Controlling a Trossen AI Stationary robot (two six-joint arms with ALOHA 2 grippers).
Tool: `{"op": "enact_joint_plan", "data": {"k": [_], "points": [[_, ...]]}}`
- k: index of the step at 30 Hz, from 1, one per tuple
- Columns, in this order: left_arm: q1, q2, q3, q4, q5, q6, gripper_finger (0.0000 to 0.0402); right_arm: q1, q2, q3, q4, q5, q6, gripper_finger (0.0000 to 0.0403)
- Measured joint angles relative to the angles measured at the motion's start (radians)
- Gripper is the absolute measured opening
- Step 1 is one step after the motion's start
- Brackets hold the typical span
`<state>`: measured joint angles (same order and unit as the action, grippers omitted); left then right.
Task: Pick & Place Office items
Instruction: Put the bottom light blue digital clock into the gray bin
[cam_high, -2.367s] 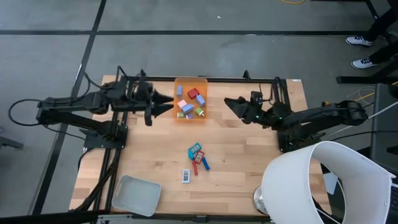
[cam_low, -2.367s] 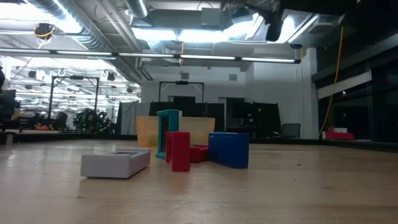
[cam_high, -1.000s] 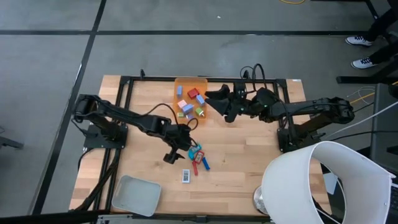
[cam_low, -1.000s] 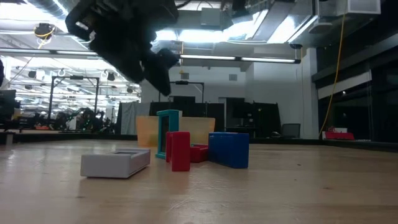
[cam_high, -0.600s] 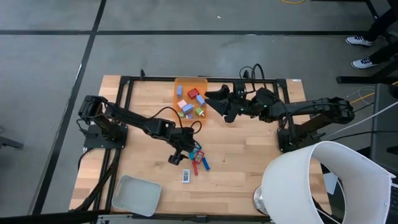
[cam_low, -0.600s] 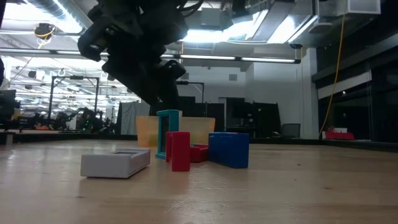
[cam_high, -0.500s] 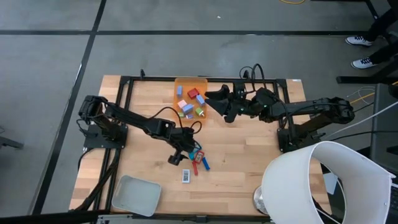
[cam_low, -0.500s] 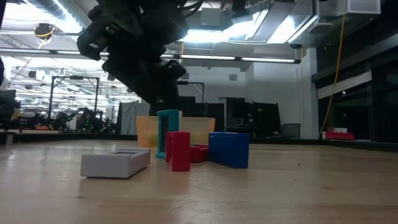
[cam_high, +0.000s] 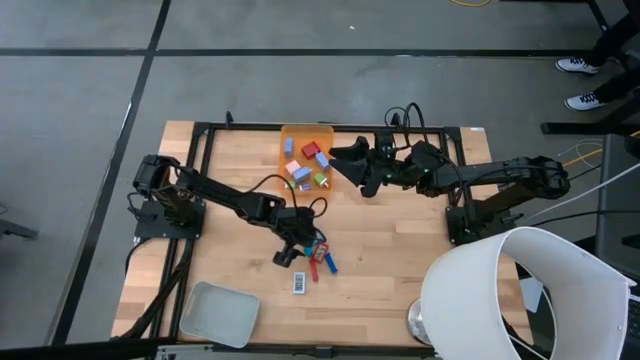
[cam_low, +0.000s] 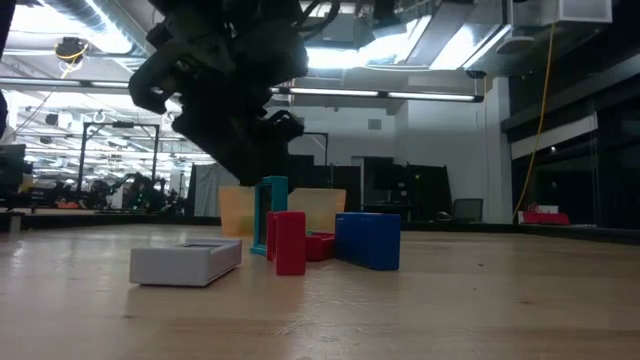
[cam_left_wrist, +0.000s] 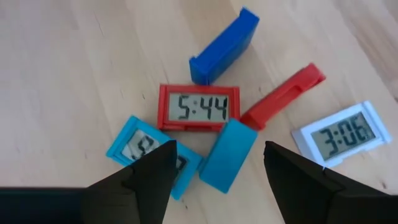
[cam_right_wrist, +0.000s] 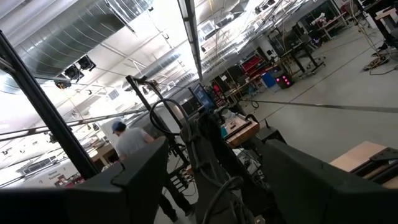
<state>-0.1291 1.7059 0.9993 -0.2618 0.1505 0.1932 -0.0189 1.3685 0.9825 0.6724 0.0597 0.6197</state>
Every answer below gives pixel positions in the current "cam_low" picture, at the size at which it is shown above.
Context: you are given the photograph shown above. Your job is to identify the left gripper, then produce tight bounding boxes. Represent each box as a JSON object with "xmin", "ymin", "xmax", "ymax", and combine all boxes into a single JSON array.
[{"xmin": 128, "ymin": 9, "xmax": 310, "ymax": 186}]

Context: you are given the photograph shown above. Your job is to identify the teal rectangular frame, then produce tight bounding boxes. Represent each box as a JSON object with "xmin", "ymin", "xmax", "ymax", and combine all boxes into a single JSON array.
[{"xmin": 249, "ymin": 175, "xmax": 290, "ymax": 258}]

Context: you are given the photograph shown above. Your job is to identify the long red block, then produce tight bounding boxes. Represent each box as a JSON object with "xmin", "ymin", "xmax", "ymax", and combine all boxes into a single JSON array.
[{"xmin": 266, "ymin": 210, "xmax": 308, "ymax": 277}]

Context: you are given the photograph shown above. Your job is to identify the small red box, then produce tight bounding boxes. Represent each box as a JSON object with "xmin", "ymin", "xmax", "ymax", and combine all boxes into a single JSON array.
[{"xmin": 304, "ymin": 230, "xmax": 337, "ymax": 263}]

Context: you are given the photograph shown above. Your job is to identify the blue block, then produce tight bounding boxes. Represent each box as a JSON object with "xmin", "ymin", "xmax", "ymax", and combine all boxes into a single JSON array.
[{"xmin": 334, "ymin": 211, "xmax": 402, "ymax": 272}]

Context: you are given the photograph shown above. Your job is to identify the white digital clock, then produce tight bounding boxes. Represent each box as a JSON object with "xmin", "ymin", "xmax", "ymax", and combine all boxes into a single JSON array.
[{"xmin": 128, "ymin": 237, "xmax": 244, "ymax": 288}]

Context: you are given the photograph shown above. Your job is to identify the grey curtain panel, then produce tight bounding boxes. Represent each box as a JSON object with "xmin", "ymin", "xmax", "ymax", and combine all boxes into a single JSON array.
[{"xmin": 187, "ymin": 163, "xmax": 240, "ymax": 217}]

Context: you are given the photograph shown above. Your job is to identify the orange translucent bin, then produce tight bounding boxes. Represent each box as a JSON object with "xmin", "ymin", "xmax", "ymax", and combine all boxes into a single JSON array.
[{"xmin": 218, "ymin": 185, "xmax": 348, "ymax": 238}]

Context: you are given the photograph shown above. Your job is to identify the person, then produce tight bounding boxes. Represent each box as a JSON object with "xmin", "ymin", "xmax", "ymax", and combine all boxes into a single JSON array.
[{"xmin": 130, "ymin": 173, "xmax": 166, "ymax": 211}]

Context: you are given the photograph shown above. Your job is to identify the black partition panels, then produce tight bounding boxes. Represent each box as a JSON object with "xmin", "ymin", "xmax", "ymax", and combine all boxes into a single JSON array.
[{"xmin": 289, "ymin": 154, "xmax": 454, "ymax": 221}]

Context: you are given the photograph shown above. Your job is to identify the linear ceiling light bar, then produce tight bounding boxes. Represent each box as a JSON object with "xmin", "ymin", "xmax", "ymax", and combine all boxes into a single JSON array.
[{"xmin": 0, "ymin": 76, "xmax": 485, "ymax": 104}]

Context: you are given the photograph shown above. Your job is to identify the black ceiling device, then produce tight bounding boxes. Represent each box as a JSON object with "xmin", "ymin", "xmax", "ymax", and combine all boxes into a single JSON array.
[{"xmin": 54, "ymin": 36, "xmax": 91, "ymax": 65}]

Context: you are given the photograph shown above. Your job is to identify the black monitor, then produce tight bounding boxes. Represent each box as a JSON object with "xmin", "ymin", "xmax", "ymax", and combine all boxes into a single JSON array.
[{"xmin": 0, "ymin": 143, "xmax": 27, "ymax": 194}]

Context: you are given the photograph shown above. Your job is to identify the red storage box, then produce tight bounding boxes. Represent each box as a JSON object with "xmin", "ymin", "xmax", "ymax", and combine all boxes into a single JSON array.
[{"xmin": 517, "ymin": 203, "xmax": 571, "ymax": 226}]

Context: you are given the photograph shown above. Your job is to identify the white ceiling air unit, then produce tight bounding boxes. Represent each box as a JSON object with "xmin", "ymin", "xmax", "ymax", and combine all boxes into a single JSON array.
[{"xmin": 509, "ymin": 0, "xmax": 614, "ymax": 27}]

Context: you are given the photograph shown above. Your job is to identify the black rig frame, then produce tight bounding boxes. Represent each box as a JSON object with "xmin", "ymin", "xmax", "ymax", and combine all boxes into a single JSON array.
[
  {"xmin": 76, "ymin": 121, "xmax": 161, "ymax": 201},
  {"xmin": 299, "ymin": 130, "xmax": 330, "ymax": 166}
]

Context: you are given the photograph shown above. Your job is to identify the yellow hanging cable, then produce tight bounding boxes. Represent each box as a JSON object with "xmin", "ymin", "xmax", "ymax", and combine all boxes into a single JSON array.
[{"xmin": 510, "ymin": 0, "xmax": 559, "ymax": 224}]

